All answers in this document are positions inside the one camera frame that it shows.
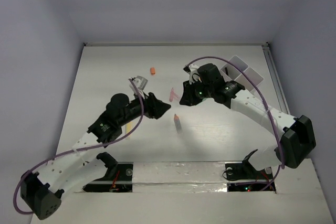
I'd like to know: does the white divided organizer tray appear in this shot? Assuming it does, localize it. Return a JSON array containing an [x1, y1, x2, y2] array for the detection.
[[220, 55, 264, 93]]

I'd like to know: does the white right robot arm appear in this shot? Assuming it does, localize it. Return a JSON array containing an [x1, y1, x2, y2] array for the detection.
[[180, 63, 316, 178]]

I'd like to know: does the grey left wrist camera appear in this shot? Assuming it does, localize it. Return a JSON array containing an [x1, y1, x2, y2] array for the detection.
[[129, 76, 148, 99]]

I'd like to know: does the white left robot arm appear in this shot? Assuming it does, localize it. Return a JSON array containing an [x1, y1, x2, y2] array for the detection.
[[20, 92, 171, 220]]

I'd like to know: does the pink highlighter pen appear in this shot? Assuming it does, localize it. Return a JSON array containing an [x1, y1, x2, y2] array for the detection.
[[169, 88, 175, 102]]

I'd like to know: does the grey orange-tip marker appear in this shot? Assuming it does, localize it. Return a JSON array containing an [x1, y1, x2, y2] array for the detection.
[[174, 114, 183, 134]]

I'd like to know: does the yellow highlighter pen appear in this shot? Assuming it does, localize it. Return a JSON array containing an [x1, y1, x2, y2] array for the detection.
[[125, 122, 133, 139]]

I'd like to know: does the aluminium rail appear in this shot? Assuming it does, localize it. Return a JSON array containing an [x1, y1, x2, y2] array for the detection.
[[262, 44, 290, 114]]

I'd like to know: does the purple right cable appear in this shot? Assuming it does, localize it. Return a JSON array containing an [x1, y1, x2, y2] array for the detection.
[[183, 56, 287, 192]]

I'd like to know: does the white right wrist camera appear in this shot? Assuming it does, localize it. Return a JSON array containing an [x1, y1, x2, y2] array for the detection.
[[183, 64, 199, 84]]

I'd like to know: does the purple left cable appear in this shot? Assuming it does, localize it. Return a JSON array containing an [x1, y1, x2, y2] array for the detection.
[[13, 79, 145, 214]]

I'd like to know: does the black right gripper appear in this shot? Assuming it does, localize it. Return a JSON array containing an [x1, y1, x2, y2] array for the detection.
[[179, 78, 214, 106]]

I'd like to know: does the purple cable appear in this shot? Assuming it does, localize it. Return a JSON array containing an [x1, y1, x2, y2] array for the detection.
[[183, 56, 287, 192], [13, 79, 145, 214]]

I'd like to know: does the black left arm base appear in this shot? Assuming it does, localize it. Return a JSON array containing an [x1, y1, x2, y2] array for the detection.
[[82, 152, 133, 193]]

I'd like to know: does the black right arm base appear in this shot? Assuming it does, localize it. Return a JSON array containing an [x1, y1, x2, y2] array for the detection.
[[222, 150, 276, 192]]

